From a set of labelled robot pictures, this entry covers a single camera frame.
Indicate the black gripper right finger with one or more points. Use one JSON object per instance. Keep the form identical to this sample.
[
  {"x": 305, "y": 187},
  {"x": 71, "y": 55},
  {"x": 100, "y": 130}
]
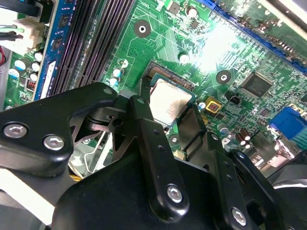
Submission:
[{"x": 230, "y": 191}]

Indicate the silver CPU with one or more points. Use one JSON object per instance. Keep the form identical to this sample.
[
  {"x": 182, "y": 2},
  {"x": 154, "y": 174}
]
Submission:
[{"x": 170, "y": 100}]

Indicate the metal socket cover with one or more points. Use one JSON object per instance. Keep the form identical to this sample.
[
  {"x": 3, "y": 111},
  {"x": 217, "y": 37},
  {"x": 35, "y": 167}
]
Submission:
[{"x": 78, "y": 159}]

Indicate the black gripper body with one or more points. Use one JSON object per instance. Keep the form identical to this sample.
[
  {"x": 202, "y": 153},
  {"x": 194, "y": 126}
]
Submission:
[{"x": 108, "y": 203}]

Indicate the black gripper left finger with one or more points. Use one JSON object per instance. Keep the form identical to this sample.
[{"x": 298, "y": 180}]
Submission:
[{"x": 148, "y": 155}]

